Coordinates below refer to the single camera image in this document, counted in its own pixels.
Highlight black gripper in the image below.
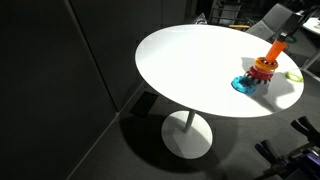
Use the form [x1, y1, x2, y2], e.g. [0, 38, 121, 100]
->
[279, 6, 317, 39]

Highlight orange rod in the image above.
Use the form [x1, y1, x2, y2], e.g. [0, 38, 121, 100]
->
[265, 40, 287, 62]

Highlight grey chair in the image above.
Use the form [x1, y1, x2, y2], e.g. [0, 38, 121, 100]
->
[247, 3, 293, 41]

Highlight white round table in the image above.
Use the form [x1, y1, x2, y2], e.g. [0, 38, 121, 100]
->
[135, 24, 304, 159]

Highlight purple orange clamp tools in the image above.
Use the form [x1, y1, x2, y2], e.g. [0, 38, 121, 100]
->
[254, 116, 320, 180]

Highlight yellow ring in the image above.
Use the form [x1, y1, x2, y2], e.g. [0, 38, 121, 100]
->
[254, 56, 279, 72]

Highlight lime green ring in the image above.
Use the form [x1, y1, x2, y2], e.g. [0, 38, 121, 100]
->
[285, 71, 304, 83]

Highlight red ring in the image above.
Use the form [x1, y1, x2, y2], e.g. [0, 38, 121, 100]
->
[247, 65, 274, 82]

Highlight blue ring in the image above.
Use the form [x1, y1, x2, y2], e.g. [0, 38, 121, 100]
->
[231, 75, 258, 96]

